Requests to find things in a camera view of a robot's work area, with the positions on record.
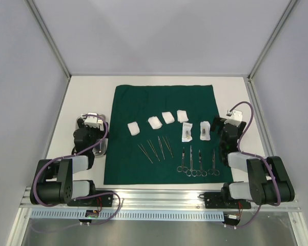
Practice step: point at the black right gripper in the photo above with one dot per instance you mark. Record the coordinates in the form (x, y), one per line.
(218, 122)

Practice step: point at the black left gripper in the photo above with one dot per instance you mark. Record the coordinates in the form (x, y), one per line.
(100, 134)

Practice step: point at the steel scissors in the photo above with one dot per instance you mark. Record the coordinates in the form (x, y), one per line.
(213, 170)
(190, 171)
(201, 172)

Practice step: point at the steel tweezers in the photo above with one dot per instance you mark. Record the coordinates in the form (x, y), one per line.
(153, 149)
(161, 147)
(168, 145)
(144, 151)

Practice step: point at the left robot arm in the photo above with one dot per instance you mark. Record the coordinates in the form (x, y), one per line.
(53, 182)

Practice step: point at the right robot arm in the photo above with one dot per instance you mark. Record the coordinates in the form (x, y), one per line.
(268, 181)

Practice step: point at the dark green surgical drape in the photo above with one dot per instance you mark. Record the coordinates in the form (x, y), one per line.
(126, 163)

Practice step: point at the stainless steel instrument tray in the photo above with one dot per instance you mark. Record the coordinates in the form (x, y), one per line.
(101, 146)

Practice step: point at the clear suture packet right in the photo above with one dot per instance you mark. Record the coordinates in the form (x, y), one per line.
(205, 131)

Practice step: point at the clear suture packet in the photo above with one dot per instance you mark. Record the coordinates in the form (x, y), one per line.
(186, 132)
(205, 131)

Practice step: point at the clear suture packet left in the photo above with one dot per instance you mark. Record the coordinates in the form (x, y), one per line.
(186, 132)

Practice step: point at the white gauze pad far left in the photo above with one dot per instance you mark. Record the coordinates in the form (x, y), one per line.
(133, 128)

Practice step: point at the white gauze pad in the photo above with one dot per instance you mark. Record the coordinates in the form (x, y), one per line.
(168, 117)
(182, 116)
(133, 128)
(154, 122)

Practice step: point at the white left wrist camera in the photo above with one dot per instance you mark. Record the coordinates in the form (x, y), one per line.
(92, 120)

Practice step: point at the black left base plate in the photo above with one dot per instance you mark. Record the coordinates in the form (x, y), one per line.
(100, 199)

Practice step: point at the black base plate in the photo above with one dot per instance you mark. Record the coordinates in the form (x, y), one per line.
(214, 200)
(100, 199)

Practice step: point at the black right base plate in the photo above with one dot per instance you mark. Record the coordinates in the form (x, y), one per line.
(214, 200)

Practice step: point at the aluminium front rail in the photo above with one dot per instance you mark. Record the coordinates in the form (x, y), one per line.
(149, 199)

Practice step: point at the slotted white cable duct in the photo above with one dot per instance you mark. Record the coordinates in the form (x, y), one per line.
(129, 215)

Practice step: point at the left aluminium frame post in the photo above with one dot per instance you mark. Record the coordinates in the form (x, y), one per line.
(48, 37)

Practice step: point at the aluminium frame post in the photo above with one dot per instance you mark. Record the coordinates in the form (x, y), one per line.
(48, 37)
(273, 36)

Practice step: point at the right aluminium frame post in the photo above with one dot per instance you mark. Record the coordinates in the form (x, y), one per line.
(273, 36)

